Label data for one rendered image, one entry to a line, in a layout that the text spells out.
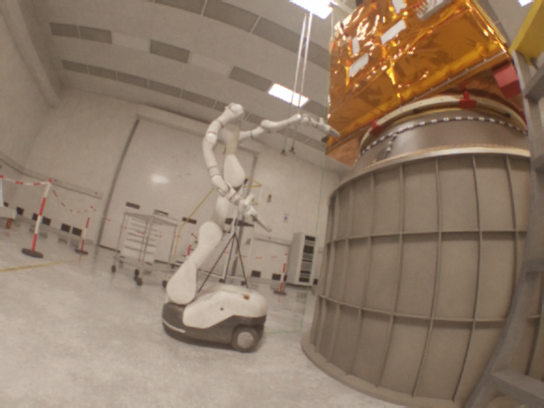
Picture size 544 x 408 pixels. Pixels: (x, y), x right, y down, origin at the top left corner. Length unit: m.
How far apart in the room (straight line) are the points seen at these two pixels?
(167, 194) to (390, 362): 7.97
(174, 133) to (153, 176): 1.78
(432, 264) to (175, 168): 8.21
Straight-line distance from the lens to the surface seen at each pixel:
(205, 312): 1.41
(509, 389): 0.73
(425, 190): 1.25
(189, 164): 8.75
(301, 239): 8.85
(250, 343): 1.50
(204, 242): 1.53
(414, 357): 1.21
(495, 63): 1.75
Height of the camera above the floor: 0.55
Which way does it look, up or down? 15 degrees up
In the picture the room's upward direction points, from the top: 10 degrees clockwise
